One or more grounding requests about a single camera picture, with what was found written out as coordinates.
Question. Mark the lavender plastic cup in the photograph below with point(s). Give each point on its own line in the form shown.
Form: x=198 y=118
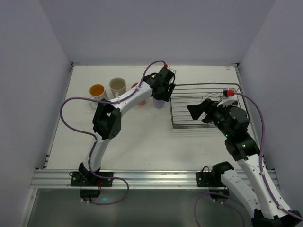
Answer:
x=158 y=103

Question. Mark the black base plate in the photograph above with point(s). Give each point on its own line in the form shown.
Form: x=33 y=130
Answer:
x=77 y=179
x=206 y=179

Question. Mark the left controller box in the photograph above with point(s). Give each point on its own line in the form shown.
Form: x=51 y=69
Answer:
x=89 y=193

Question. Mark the wire dish rack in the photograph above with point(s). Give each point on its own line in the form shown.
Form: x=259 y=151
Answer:
x=193 y=94

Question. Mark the right controller box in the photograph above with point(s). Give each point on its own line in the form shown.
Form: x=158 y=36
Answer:
x=217 y=195

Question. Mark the aluminium mounting rail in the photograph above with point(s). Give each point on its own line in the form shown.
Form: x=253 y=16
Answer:
x=136 y=179

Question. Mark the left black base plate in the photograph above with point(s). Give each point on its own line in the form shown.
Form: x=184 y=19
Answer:
x=77 y=179

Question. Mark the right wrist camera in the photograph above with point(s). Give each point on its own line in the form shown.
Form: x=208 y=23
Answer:
x=228 y=97

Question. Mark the beige patterned mug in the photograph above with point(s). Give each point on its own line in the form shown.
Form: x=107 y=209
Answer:
x=117 y=86

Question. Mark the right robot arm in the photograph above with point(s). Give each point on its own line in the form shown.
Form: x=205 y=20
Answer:
x=261 y=198

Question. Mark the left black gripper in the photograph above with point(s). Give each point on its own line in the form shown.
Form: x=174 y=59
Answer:
x=162 y=92

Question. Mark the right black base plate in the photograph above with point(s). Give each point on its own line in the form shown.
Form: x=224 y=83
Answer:
x=206 y=179

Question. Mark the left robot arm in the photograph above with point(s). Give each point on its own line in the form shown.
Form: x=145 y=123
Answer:
x=107 y=119

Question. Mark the controller box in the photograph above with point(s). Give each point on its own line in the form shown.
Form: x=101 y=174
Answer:
x=89 y=193
x=217 y=195

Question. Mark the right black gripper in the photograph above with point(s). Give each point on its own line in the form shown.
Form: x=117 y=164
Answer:
x=207 y=111

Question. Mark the white floral mug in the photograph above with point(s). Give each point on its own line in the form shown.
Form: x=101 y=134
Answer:
x=97 y=92

